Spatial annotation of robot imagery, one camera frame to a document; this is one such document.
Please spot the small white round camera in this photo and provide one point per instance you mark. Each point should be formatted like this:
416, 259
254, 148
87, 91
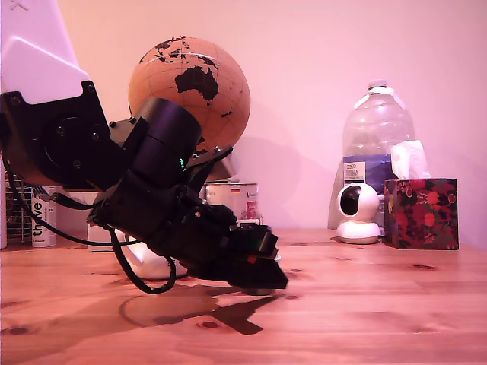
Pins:
357, 220

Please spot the white thrive tube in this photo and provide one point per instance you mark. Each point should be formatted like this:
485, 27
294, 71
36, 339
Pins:
42, 220

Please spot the cork globe on metal stand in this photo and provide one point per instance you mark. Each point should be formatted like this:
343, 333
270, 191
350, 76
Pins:
213, 76

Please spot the floral tissue box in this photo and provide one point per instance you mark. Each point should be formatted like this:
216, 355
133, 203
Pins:
420, 214

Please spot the white tissue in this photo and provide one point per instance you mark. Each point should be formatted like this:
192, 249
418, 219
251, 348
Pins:
409, 159

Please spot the grey camera box on bracket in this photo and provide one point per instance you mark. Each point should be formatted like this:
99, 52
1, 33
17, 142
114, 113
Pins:
226, 167

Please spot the white printed mug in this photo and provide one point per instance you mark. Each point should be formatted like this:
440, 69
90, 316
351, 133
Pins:
152, 266

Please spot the large clear water bottle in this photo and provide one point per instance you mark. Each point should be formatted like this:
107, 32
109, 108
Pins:
376, 125

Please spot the tin can with flag label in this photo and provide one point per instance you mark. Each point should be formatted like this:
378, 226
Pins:
239, 201

